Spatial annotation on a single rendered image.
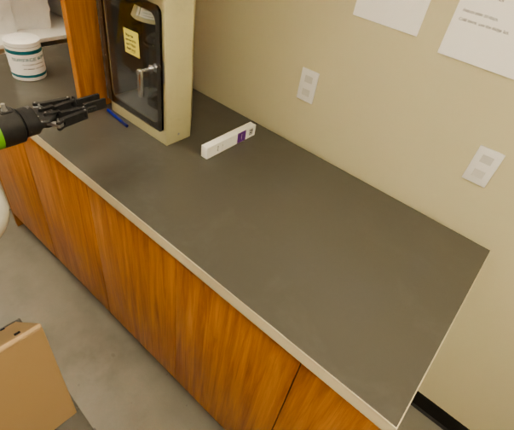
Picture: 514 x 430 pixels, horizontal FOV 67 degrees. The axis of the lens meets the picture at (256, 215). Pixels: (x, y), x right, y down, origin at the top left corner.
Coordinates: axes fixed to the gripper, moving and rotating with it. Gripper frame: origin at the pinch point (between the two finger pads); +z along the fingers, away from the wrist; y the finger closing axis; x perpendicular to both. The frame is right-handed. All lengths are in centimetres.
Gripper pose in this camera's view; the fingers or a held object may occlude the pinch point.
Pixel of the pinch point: (91, 103)
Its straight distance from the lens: 126.2
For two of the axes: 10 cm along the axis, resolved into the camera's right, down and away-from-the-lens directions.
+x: -1.6, 7.3, 6.7
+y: -7.5, -5.3, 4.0
